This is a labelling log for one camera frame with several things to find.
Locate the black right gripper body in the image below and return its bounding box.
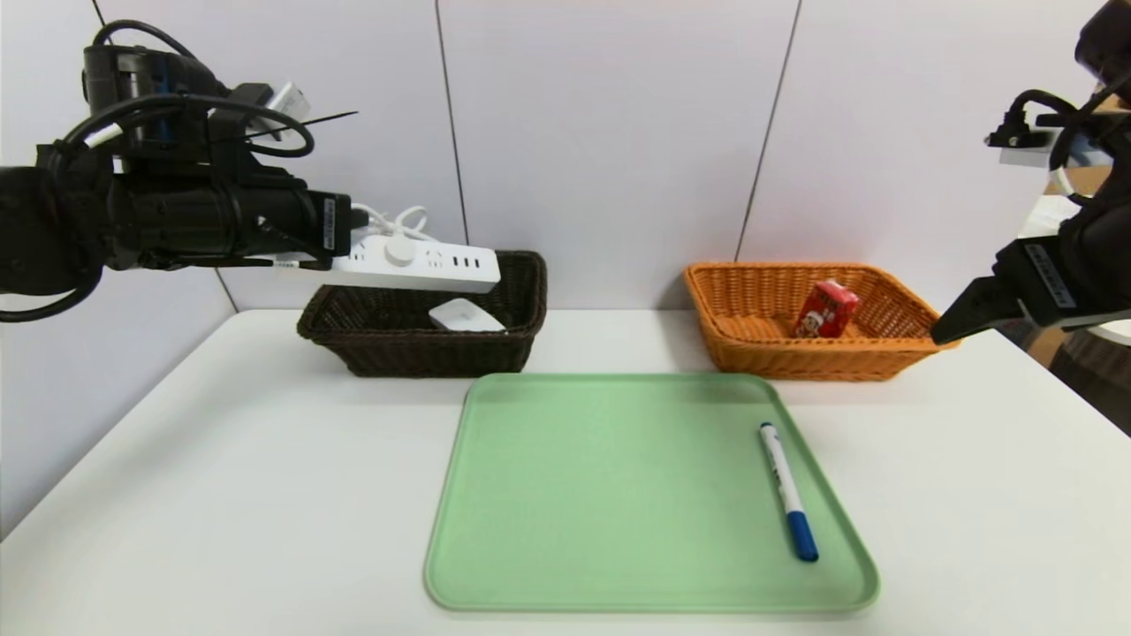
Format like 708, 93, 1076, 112
992, 199, 1131, 328

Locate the red milk drink carton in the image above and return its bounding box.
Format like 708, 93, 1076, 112
795, 280, 862, 340

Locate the white marker with blue cap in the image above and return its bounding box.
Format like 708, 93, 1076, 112
758, 422, 820, 563

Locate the white oval plastic case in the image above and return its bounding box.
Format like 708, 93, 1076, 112
429, 299, 507, 334

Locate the white power strip with cord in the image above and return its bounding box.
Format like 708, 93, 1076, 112
323, 205, 502, 294

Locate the orange wicker basket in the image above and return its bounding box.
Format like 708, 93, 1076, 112
685, 262, 962, 382

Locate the dark brown wicker basket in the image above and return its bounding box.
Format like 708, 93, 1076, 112
297, 251, 548, 379

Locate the light green plastic tray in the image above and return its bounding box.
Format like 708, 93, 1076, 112
424, 373, 880, 613

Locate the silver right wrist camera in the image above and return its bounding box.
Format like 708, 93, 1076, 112
985, 106, 1114, 170

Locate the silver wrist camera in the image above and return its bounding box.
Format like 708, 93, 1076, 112
263, 82, 312, 135
985, 106, 1114, 170

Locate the thin black cable tie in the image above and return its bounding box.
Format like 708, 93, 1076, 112
247, 110, 359, 140

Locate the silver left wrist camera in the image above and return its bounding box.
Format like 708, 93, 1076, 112
263, 82, 312, 135

